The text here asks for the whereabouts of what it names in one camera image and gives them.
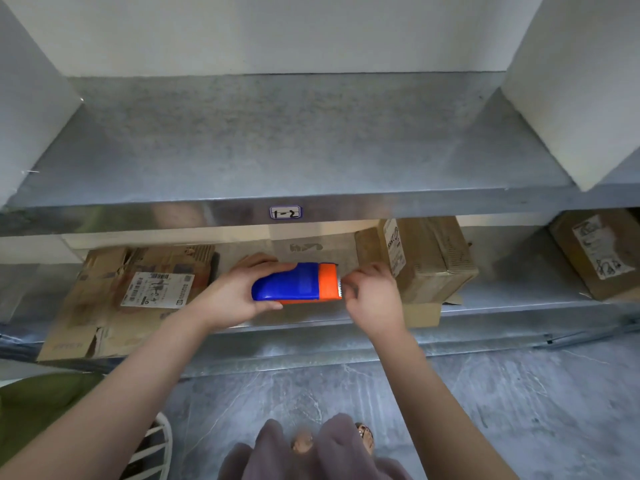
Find person's left hand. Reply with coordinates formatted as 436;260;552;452
191;253;297;332

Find person's right hand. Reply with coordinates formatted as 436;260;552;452
342;262;416;341

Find blue and orange tape dispenser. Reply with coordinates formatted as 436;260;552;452
251;262;346;304

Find person's right forearm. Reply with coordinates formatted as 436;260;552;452
369;320;507;480

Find person's left forearm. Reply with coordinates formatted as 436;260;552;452
0;294;222;480

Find flat cardboard sheet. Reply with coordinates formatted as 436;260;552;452
214;234;362;326

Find tall brown cardboard box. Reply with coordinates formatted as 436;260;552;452
354;217;479;329

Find person's right sandalled foot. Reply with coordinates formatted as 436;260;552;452
354;422;376;456

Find person's sandalled foot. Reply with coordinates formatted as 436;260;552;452
291;430;316;456
354;422;376;456

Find person's left sandalled foot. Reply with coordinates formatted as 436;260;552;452
291;430;316;456

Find flattened cardboard box with label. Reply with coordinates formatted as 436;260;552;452
37;244;217;364

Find galvanised metal shelf unit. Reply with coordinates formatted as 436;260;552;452
0;71;640;380

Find person's pale pink trousers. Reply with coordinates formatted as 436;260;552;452
219;413;412;480

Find green fabric bag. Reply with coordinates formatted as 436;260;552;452
0;372;109;468

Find small brown cardboard box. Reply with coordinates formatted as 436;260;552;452
547;208;640;302

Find white foam block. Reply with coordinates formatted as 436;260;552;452
500;0;640;193

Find white wire basket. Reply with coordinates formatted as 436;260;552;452
119;412;174;480

